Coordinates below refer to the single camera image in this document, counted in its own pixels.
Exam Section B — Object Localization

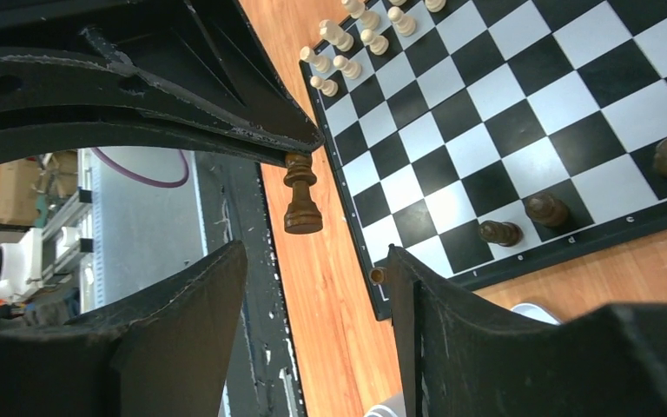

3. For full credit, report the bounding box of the white chess rook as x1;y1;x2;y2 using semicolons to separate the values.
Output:
299;46;332;73

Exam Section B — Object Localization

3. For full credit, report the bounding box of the white chess pawn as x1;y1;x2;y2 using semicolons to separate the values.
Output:
309;76;339;97

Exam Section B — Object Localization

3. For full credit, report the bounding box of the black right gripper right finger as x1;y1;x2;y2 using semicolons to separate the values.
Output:
386;246;667;416

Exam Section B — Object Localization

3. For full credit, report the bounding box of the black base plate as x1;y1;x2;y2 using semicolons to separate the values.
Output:
194;153;307;416

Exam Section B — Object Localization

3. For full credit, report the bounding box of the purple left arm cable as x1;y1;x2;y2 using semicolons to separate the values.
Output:
90;147;191;190

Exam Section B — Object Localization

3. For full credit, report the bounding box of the brown chess piece crossed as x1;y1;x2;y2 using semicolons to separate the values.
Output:
524;192;570;228

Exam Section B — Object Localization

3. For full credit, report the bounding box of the brown chess piece long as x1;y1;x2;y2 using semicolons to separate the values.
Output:
478;221;523;247

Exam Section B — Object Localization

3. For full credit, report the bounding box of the white tin box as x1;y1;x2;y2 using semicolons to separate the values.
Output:
510;302;561;326

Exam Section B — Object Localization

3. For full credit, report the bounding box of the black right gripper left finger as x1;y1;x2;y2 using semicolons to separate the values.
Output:
0;243;246;416

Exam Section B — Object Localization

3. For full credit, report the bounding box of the black white chess board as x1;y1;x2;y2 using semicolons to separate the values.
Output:
308;1;667;289

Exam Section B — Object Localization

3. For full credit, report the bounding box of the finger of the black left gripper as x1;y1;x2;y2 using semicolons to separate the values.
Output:
0;1;311;133
0;51;325;166

